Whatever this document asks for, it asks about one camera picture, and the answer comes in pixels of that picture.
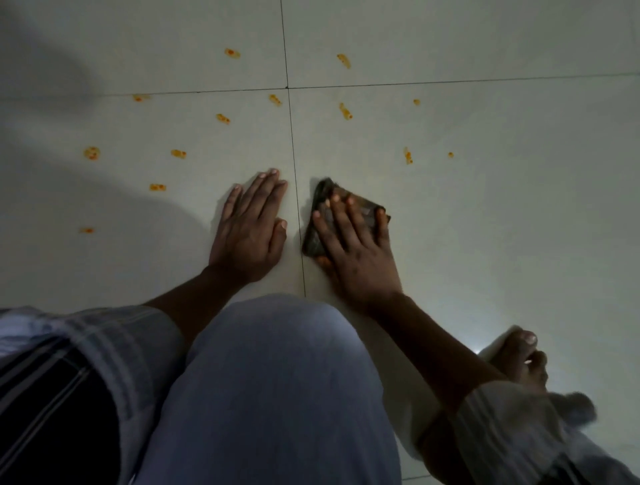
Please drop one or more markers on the person's bare foot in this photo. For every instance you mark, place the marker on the person's bare foot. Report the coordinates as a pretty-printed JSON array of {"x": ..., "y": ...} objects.
[{"x": 522, "y": 362}]

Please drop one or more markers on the light blue trousers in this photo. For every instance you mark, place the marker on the light blue trousers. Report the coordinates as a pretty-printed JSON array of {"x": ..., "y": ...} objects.
[{"x": 280, "y": 389}]

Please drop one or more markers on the white checked shirt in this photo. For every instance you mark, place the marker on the white checked shirt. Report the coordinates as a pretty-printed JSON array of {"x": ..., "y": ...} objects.
[{"x": 130, "y": 344}]

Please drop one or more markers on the person's left forearm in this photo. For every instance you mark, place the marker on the person's left forearm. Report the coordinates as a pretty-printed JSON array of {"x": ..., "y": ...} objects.
[{"x": 192, "y": 305}]

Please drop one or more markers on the person's right forearm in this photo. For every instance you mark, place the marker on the person's right forearm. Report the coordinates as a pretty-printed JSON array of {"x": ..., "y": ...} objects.
[{"x": 430, "y": 354}]

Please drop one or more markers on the dark striped garment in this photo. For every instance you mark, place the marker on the dark striped garment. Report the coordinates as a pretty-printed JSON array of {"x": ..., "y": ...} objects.
[{"x": 50, "y": 419}]

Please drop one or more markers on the person's left hand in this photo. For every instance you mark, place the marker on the person's left hand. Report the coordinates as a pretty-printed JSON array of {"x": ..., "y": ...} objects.
[{"x": 247, "y": 240}]

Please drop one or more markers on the person's right hand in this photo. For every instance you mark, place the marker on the person's right hand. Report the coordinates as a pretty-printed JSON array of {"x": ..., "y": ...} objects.
[{"x": 362, "y": 265}]

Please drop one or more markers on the person's right thumb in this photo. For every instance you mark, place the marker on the person's right thumb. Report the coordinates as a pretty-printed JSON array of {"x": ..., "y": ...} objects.
[{"x": 325, "y": 232}]

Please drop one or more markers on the scattered orange food spill spots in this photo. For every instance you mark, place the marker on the scattered orange food spill spots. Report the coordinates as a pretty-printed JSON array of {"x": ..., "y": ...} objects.
[{"x": 345, "y": 111}]

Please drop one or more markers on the person's right middle finger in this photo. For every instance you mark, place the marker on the person's right middle finger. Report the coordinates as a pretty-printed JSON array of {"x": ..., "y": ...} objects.
[{"x": 356, "y": 217}]

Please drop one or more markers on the person's right little finger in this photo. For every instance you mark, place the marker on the person's right little finger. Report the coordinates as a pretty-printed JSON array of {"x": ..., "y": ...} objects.
[{"x": 383, "y": 230}]

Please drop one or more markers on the person's left middle finger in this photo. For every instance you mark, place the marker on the person's left middle finger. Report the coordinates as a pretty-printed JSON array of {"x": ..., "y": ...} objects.
[{"x": 262, "y": 192}]

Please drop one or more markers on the person's left thumb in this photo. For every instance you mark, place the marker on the person's left thumb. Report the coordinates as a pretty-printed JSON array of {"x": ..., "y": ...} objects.
[{"x": 280, "y": 240}]

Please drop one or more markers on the person's left little finger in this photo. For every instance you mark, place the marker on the person's left little finger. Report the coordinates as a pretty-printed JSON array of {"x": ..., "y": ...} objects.
[{"x": 231, "y": 202}]

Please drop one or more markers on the dark brown cleaning cloth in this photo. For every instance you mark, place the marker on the dark brown cleaning cloth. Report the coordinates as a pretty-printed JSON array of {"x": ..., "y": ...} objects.
[{"x": 320, "y": 200}]

